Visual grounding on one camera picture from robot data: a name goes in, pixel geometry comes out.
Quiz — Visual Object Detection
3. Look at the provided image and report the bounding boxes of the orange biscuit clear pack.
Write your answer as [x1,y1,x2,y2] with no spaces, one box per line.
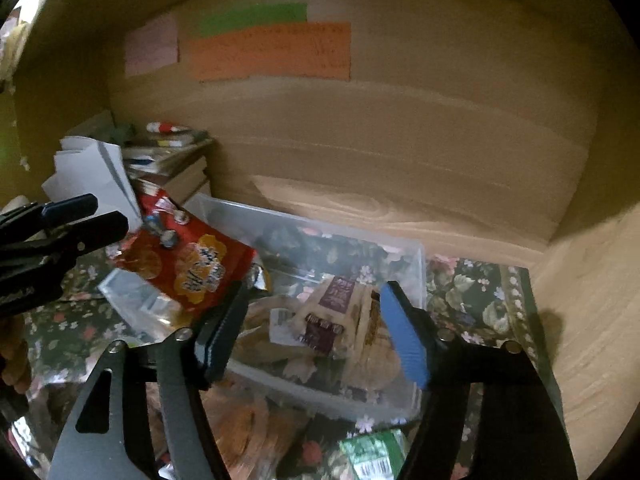
[201,384,309,479]

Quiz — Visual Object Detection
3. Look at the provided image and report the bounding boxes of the floral dark tablecloth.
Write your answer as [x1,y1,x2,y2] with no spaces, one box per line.
[8,252,562,479]

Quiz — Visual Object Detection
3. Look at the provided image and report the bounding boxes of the purple label pastry pack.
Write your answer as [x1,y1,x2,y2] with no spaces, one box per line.
[290,275,378,361]

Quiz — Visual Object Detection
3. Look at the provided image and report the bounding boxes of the beige barcode cake pack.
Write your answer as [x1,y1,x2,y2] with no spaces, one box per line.
[232,295,314,366]

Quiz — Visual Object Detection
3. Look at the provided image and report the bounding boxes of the orange sticky note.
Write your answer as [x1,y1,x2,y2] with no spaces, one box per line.
[188,22,352,81]

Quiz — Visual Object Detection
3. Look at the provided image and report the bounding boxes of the clear plastic storage bin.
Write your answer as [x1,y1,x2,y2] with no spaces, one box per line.
[186,194,426,424]

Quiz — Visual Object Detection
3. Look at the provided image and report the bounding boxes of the green sticky note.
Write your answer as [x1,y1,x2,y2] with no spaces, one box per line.
[198,2,307,38]

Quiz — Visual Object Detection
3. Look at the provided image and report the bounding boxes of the red snack bag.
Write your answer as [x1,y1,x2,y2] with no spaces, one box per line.
[115,191,256,326]

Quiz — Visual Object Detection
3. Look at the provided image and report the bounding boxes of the stack of books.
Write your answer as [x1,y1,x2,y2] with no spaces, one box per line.
[122,130,213,204]

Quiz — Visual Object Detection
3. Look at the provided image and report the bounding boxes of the pink sticky note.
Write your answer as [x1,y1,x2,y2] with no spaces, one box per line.
[125,13,179,78]

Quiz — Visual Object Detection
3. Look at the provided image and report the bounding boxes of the white paper sheets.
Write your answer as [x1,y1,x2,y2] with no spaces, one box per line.
[42,136,143,233]

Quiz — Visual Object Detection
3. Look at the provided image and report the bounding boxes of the green wrapped snack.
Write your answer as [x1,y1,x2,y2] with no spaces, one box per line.
[340,429,409,480]

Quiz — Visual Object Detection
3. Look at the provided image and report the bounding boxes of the red white marker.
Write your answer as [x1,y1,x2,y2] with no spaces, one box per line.
[145,122,191,134]

